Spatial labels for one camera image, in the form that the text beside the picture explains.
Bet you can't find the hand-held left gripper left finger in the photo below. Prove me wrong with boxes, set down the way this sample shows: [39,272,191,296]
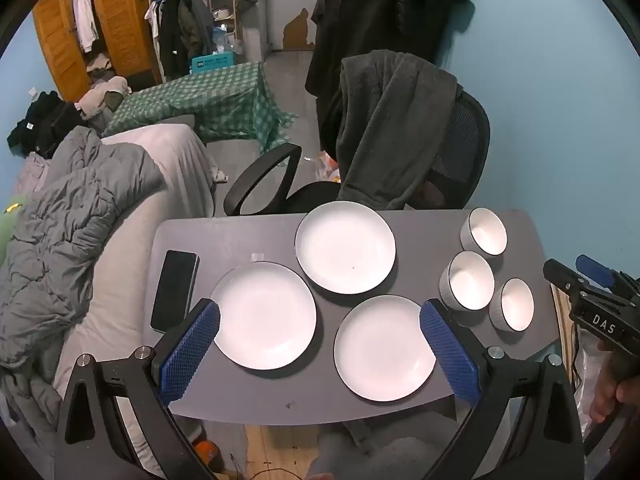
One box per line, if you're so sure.
[54,298,222,480]

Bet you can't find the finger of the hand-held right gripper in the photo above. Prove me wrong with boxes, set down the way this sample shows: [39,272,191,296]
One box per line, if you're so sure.
[575,254,621,288]
[544,259,588,297]

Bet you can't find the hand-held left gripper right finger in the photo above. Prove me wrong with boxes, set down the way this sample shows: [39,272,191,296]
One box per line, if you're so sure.
[419,298,586,480]

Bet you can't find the white bowl with dark rim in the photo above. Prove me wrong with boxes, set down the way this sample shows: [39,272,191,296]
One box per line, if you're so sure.
[489,277,535,333]
[460,207,508,255]
[439,250,496,311]

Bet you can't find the white plate with dark rim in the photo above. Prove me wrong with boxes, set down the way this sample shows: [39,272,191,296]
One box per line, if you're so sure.
[294,201,397,296]
[210,261,318,371]
[333,295,437,403]

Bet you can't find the person's right hand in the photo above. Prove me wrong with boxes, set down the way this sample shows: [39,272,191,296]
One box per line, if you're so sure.
[589,345,632,426]

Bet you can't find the wooden board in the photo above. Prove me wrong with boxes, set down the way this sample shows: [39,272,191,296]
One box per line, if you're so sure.
[549,282,573,376]

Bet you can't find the black smartphone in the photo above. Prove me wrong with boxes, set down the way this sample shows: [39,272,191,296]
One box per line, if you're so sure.
[150,249,200,334]

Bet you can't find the grey plastic bag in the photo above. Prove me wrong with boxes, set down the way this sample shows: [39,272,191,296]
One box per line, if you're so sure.
[560,330,601,441]

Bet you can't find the orange object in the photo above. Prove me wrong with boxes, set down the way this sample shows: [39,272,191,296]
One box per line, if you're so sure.
[192,440,221,472]

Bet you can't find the person's grey trousers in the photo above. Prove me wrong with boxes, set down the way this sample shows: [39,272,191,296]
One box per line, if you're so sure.
[305,430,451,480]

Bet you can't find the black office chair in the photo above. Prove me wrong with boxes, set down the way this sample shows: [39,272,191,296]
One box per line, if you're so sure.
[223,87,491,217]

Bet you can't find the grey duvet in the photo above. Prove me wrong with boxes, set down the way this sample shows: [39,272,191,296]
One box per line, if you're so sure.
[0,125,166,441]

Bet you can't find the bed with grey sheet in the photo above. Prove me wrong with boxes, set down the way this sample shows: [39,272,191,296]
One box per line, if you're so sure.
[52,122,218,461]

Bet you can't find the colourful packaging pile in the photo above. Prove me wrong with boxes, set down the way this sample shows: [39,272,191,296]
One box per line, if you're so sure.
[304,151,342,184]

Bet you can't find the grey hoodie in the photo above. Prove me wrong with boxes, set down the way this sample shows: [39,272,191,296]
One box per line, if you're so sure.
[336,50,463,211]

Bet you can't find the green checkered cloth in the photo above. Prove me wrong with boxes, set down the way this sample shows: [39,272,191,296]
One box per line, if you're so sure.
[102,61,298,153]

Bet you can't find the beige cloth pile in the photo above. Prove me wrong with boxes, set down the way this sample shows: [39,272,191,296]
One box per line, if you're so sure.
[75,76,132,121]

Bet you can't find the black clothes pile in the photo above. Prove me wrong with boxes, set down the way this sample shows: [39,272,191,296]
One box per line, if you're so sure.
[7,91,88,158]

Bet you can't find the blue plastic crate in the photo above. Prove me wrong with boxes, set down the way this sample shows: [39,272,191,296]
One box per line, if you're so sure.
[191,52,236,75]

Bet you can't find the dark hanging clothes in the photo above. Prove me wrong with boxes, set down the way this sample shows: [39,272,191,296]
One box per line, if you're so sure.
[145,0,216,81]

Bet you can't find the black hanging coats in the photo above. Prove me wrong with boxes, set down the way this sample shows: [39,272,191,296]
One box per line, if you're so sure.
[305,0,471,156]

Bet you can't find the wooden wardrobe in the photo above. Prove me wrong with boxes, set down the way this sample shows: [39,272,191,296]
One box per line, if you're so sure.
[32,0,161,103]

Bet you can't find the white hanging shirt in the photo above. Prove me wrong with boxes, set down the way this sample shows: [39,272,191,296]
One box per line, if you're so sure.
[72,0,101,53]

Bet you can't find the white door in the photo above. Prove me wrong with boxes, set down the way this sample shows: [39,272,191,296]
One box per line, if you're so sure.
[260,0,321,53]

